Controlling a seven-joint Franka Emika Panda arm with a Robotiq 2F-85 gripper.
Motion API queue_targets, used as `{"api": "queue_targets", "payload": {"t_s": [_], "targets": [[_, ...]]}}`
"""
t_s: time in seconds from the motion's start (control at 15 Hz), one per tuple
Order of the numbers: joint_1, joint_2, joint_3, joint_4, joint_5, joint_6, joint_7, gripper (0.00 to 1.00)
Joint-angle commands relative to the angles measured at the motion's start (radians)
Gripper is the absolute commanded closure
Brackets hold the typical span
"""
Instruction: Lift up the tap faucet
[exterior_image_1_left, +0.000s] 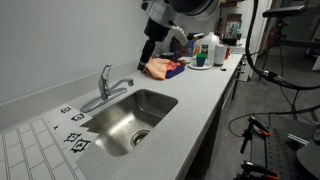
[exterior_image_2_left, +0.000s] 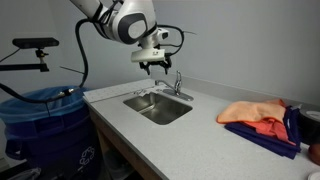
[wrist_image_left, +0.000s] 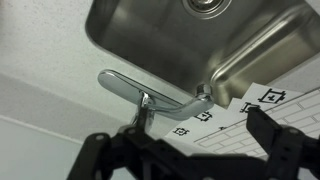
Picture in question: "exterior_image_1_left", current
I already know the dark blue cloth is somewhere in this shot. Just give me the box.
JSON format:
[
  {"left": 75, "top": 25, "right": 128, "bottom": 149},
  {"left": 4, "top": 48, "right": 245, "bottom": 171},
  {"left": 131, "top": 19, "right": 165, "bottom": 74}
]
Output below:
[{"left": 165, "top": 64, "right": 186, "bottom": 80}]

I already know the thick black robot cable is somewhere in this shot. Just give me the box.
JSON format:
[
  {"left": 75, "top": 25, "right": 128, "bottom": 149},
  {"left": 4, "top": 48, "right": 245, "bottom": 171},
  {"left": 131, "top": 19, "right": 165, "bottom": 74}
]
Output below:
[{"left": 244, "top": 0, "right": 320, "bottom": 92}]

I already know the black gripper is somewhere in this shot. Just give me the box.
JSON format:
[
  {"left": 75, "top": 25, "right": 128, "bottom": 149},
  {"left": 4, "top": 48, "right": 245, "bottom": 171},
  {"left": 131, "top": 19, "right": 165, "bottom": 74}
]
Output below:
[{"left": 137, "top": 17, "right": 172, "bottom": 73}]

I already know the stainless steel sink basin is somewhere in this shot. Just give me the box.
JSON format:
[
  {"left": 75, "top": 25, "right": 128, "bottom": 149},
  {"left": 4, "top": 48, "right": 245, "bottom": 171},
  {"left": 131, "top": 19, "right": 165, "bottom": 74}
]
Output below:
[{"left": 79, "top": 88, "right": 179, "bottom": 158}]

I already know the black camera tripod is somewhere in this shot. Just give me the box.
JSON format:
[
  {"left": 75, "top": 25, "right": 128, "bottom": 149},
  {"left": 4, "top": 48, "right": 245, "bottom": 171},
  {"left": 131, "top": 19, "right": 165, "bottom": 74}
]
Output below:
[{"left": 259, "top": 16, "right": 320, "bottom": 122}]

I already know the black stereo camera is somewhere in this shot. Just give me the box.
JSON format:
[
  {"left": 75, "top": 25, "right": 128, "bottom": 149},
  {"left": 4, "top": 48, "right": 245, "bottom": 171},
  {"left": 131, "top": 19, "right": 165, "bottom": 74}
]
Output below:
[{"left": 262, "top": 4, "right": 307, "bottom": 19}]

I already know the black perforated breadboard table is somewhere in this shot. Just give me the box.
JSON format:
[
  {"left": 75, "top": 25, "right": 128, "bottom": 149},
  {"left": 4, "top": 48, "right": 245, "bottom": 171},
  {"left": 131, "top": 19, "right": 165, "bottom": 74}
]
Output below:
[{"left": 249, "top": 114, "right": 320, "bottom": 180}]

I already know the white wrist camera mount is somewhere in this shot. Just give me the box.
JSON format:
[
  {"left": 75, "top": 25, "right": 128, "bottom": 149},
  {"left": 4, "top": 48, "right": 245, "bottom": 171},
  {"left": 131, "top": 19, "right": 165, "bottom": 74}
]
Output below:
[{"left": 169, "top": 24, "right": 190, "bottom": 47}]

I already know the thin black floor cable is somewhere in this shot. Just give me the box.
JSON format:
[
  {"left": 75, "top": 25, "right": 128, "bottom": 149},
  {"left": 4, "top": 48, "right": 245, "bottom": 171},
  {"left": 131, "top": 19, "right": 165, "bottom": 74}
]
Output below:
[{"left": 228, "top": 104, "right": 320, "bottom": 138}]

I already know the orange cloth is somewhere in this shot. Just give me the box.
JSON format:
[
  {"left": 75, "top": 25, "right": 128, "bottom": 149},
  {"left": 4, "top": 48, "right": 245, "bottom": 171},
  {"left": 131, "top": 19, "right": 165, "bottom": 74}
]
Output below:
[{"left": 143, "top": 57, "right": 172, "bottom": 81}]

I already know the sink drain strainer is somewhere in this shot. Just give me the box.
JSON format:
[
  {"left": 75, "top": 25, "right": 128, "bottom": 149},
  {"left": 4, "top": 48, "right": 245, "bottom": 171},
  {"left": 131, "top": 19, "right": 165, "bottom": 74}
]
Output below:
[{"left": 129, "top": 128, "right": 151, "bottom": 149}]

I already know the chrome tap faucet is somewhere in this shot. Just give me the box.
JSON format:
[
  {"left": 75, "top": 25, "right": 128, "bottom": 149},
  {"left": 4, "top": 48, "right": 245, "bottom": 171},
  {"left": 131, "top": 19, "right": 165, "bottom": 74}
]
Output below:
[{"left": 79, "top": 63, "right": 135, "bottom": 114}]

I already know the cardboard box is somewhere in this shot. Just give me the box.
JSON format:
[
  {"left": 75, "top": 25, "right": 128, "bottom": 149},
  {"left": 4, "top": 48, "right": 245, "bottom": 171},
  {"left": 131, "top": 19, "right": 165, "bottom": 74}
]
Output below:
[{"left": 225, "top": 13, "right": 244, "bottom": 39}]

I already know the blue box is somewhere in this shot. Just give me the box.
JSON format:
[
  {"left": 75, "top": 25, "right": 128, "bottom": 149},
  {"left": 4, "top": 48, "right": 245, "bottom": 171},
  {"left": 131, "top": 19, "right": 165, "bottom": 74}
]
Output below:
[{"left": 181, "top": 39, "right": 197, "bottom": 59}]

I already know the red cloth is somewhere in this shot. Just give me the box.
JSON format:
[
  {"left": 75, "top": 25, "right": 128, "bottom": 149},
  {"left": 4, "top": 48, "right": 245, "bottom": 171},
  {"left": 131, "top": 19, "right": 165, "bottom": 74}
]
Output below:
[{"left": 165, "top": 60, "right": 181, "bottom": 73}]

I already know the silver metal bar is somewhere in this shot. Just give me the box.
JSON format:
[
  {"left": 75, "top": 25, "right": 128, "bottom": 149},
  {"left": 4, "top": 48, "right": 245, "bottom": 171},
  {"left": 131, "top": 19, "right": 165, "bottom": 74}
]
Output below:
[{"left": 287, "top": 133, "right": 310, "bottom": 146}]

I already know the white plate under cup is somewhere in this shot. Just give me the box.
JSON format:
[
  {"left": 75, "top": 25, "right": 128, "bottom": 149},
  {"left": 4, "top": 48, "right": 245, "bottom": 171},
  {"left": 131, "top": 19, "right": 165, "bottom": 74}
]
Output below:
[{"left": 188, "top": 61, "right": 213, "bottom": 71}]

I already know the white calibration marker sheet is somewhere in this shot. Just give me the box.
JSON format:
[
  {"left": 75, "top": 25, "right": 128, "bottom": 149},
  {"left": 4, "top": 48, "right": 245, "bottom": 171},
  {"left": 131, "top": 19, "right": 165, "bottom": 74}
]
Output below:
[{"left": 0, "top": 103, "right": 100, "bottom": 180}]

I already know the white plastic jug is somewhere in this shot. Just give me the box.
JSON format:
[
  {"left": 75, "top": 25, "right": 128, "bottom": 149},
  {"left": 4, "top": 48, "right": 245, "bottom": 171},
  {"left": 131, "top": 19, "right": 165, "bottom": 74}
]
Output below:
[{"left": 199, "top": 31, "right": 221, "bottom": 66}]

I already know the black clamp orange handle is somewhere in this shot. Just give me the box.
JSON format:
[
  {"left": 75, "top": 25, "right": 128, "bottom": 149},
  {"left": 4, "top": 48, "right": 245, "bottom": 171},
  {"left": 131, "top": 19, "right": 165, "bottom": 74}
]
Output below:
[
  {"left": 234, "top": 160, "right": 282, "bottom": 180},
  {"left": 239, "top": 115, "right": 273, "bottom": 155}
]

